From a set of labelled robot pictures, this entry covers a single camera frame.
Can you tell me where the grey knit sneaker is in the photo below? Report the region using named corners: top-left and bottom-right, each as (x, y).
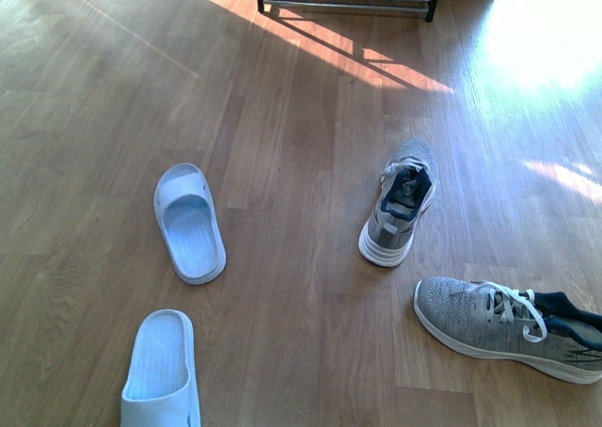
top-left (358, 138), bottom-right (438, 267)
top-left (413, 277), bottom-right (601, 384)

